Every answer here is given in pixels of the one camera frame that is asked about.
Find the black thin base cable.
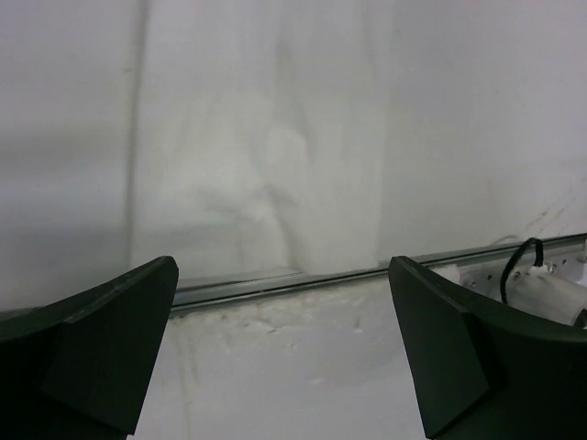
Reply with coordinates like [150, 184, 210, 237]
[499, 236, 547, 304]

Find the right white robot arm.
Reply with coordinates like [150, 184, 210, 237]
[506, 266, 586, 330]

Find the white t shirt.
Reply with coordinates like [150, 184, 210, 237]
[130, 1, 393, 279]

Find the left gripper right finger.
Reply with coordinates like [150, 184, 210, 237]
[388, 257, 586, 439]

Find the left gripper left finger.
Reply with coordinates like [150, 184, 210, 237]
[1, 256, 178, 439]

